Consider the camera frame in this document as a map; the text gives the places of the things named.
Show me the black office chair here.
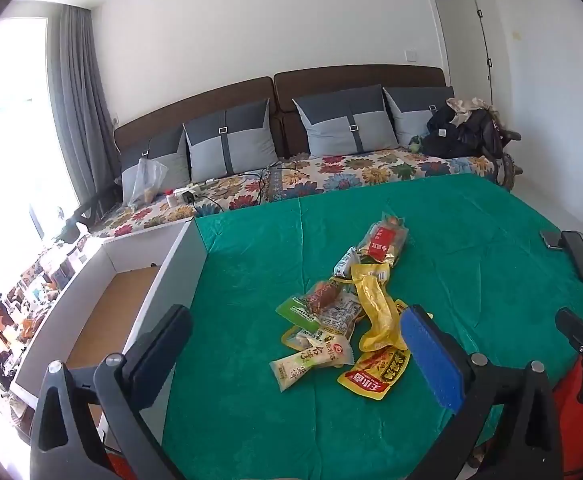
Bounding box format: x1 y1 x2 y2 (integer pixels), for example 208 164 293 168
56 192 122 241

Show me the person's red fleece clothing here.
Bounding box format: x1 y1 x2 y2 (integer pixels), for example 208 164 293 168
551 325 583 480

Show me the grey curtain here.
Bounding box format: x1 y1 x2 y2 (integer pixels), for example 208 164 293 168
46 4 117 211

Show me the white power strip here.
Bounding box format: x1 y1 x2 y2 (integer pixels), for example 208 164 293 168
174 184 202 205

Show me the pale green snack packet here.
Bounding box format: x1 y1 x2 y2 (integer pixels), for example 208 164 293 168
282 326 322 352

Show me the white packet red logo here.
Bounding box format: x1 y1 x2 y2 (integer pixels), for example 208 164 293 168
311 330 356 367

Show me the small green white packet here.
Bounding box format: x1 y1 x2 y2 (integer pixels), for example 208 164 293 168
332 246 362 278

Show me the white cardboard box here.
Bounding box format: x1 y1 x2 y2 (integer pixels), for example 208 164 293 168
8 219 208 453

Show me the green tablecloth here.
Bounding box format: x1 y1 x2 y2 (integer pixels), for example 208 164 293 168
161 172 583 480

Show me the white door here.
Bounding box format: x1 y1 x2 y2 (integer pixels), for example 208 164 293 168
424 0 497 106

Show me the red label gold packet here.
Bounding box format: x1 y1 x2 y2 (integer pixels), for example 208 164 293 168
356 222 409 266

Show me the brown meat snack packet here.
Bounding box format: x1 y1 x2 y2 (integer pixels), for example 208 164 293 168
276 280 345 333

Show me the beige cloth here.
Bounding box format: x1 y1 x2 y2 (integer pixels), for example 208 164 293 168
445 96 492 123

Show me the brown padded headboard panel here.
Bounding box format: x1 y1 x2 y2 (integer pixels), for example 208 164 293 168
114 76 274 161
274 64 446 158

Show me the white green long packet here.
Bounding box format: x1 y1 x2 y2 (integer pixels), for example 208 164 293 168
270 342 329 393

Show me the floral blanket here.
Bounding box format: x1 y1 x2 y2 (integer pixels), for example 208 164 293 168
91 147 515 238

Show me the dark chair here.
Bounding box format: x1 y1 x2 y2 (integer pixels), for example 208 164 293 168
491 127 525 193

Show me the grey two-tone pillow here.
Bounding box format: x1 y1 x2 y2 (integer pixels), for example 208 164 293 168
118 127 190 201
292 84 398 157
382 85 455 143
182 98 279 178

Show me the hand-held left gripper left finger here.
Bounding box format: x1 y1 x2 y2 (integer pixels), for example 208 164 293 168
28 304 194 480

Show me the clear plastic bag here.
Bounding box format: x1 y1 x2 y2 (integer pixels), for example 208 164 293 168
127 157 169 208

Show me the yellow red snack packet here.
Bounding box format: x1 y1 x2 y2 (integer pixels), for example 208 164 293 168
337 347 412 402

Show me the black cable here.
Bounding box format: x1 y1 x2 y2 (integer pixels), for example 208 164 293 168
194 167 282 213

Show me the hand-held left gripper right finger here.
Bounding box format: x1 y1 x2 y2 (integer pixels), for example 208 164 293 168
400 304 565 480

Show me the bright window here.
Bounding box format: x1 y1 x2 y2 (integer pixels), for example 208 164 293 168
0 15 62 361

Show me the plain yellow snack packet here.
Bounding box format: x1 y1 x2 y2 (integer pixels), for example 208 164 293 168
349 262 412 353

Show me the black bag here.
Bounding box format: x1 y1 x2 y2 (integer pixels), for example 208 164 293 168
424 105 505 161

